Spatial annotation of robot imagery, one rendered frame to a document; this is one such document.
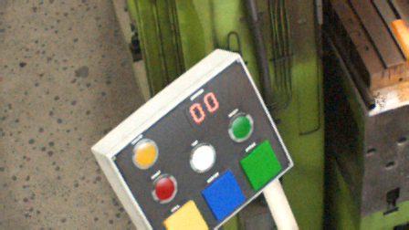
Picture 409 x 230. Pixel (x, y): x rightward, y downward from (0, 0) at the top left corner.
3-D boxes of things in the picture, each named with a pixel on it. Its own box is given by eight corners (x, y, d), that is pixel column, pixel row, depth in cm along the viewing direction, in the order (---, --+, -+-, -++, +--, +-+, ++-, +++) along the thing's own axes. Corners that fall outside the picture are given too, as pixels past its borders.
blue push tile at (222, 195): (246, 198, 228) (231, 170, 224) (218, 221, 225) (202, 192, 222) (241, 196, 229) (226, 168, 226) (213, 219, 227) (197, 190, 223)
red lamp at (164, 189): (179, 197, 218) (176, 185, 215) (156, 204, 218) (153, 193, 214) (174, 184, 220) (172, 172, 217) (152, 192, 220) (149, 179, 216)
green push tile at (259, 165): (282, 168, 231) (267, 139, 228) (255, 191, 228) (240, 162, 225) (277, 166, 232) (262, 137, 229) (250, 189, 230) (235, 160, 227)
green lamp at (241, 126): (255, 136, 225) (254, 123, 222) (232, 143, 225) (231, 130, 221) (250, 124, 227) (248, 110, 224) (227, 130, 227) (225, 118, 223)
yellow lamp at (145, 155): (160, 163, 214) (157, 150, 211) (137, 170, 214) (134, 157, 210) (155, 151, 216) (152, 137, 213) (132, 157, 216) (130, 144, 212)
